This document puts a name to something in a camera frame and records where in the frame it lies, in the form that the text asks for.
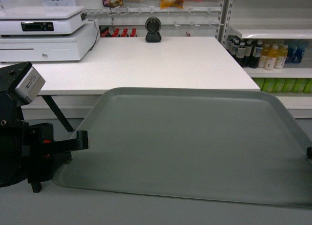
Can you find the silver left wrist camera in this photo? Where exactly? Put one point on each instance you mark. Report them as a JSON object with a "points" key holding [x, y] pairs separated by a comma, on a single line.
{"points": [[29, 87]]}

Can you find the white side shelf unit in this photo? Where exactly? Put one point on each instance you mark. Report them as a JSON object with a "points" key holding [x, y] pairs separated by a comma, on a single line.
{"points": [[273, 21]]}

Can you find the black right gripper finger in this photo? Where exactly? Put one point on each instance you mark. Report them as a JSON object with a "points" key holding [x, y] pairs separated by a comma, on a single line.
{"points": [[309, 152]]}

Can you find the white checkout table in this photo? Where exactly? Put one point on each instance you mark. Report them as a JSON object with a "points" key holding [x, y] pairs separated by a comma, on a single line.
{"points": [[175, 62]]}

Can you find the black barcode scanner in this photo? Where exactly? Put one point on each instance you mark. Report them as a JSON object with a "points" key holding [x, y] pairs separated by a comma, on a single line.
{"points": [[153, 27]]}

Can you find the white cash drawer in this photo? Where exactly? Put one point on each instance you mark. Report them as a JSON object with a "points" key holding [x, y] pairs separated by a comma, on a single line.
{"points": [[52, 48]]}

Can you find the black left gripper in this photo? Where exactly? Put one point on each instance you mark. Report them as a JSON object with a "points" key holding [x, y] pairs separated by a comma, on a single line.
{"points": [[28, 152]]}

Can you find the grey rectangular serving tray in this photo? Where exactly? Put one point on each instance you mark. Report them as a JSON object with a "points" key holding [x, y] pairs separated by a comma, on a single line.
{"points": [[213, 145]]}

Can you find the white peg hook rack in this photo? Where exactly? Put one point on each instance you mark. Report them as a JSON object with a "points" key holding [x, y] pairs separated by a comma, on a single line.
{"points": [[172, 16]]}

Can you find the white electronic scale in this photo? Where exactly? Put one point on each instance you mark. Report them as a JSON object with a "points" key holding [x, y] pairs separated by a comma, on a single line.
{"points": [[42, 20]]}

